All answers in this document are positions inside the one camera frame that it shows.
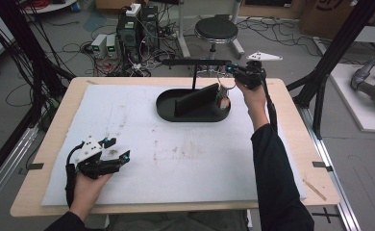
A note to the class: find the aluminium rail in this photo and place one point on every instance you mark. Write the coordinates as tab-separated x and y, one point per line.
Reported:
333	179
6	166

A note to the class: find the white power adapter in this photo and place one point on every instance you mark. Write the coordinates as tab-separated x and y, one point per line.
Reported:
133	9

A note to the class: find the grey bench power supply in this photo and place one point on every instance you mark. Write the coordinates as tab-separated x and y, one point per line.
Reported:
112	45
98	45

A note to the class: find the white table frame legs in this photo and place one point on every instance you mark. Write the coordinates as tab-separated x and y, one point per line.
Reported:
184	35

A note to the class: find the black wallet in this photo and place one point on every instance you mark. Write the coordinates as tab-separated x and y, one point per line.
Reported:
195	101

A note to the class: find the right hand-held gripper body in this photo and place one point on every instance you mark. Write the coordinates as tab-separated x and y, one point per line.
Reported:
253	75

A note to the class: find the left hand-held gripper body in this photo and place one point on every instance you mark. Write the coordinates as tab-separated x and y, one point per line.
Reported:
89	154

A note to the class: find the person's left hand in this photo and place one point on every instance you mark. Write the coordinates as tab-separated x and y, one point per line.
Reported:
87	192

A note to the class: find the black metal frame post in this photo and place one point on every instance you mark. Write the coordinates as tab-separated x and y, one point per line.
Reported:
25	48
339	48

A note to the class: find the white board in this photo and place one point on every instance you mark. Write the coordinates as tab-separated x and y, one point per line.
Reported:
352	106

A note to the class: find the black key rack with tray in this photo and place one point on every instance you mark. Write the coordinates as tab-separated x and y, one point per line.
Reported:
166	106

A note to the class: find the person's right hand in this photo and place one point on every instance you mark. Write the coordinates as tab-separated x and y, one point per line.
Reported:
256	102

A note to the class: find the thin wooden strip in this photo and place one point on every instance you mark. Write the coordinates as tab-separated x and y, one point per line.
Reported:
314	190

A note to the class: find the black computer tower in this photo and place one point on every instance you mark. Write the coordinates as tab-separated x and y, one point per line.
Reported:
149	27
128	37

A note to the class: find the brown cardboard box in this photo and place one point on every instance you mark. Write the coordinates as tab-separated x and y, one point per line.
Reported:
333	16

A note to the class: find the black tape piece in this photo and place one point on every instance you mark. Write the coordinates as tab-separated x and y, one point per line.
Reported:
35	166
322	166

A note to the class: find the black round stool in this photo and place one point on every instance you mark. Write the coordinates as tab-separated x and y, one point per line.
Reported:
216	29

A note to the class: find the person's lap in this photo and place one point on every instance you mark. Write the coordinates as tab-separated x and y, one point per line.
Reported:
182	221

